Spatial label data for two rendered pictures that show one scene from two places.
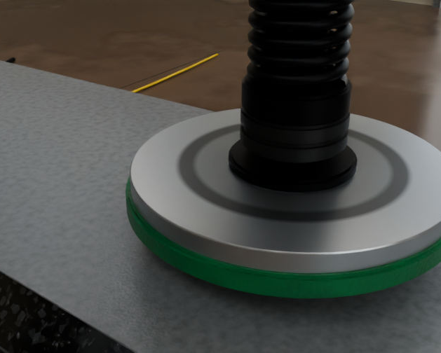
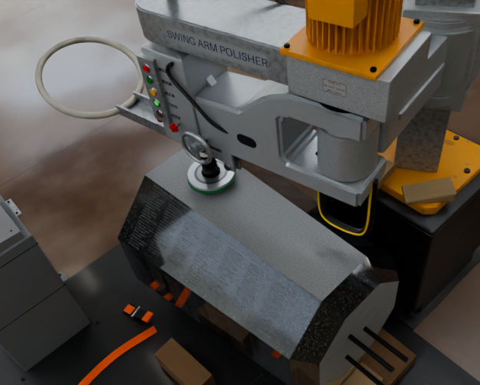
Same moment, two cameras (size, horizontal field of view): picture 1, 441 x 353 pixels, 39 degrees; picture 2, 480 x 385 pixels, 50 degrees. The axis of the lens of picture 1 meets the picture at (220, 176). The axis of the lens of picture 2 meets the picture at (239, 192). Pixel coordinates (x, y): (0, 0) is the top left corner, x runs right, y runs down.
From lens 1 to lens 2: 2.44 m
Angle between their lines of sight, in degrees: 105
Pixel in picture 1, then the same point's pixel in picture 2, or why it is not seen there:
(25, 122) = (257, 220)
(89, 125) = (242, 218)
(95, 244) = (242, 180)
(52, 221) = (249, 186)
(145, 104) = (227, 228)
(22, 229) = (253, 184)
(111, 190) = (239, 193)
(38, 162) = (252, 203)
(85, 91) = (243, 237)
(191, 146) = (223, 176)
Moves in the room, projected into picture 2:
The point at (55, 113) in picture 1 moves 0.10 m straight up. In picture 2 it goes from (250, 224) to (247, 208)
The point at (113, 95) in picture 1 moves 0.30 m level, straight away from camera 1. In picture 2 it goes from (235, 234) to (233, 298)
